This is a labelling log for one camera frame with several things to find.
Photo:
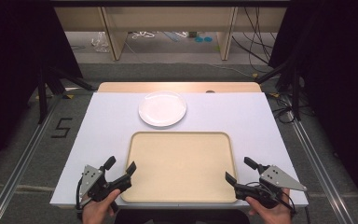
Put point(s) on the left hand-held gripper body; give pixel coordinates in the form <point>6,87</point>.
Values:
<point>97,184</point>

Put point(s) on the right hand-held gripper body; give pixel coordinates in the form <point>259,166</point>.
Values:
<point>267,186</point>

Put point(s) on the beige plastic tray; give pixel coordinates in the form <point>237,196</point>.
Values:
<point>180,168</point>

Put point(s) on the white round plate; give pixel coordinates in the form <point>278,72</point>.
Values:
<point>162,109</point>

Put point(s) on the person's left hand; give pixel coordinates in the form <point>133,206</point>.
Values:
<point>98,209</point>

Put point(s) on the person's right hand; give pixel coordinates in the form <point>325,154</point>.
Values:
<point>270,211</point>

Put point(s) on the black metal stand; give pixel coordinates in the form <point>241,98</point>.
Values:
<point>54,84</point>
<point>289,84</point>

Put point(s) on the dark curtain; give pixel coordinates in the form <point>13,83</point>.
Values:
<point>15,77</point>
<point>341,93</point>

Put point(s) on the clear plastic bag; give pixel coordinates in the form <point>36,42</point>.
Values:
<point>100,42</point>

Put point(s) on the blue round disc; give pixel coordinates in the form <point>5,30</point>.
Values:
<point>208,39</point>
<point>199,39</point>

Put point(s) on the light wooden shelf unit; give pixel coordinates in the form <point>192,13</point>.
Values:
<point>171,31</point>

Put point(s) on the aluminium floor rail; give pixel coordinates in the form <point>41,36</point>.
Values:
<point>15,168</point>
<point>318,168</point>

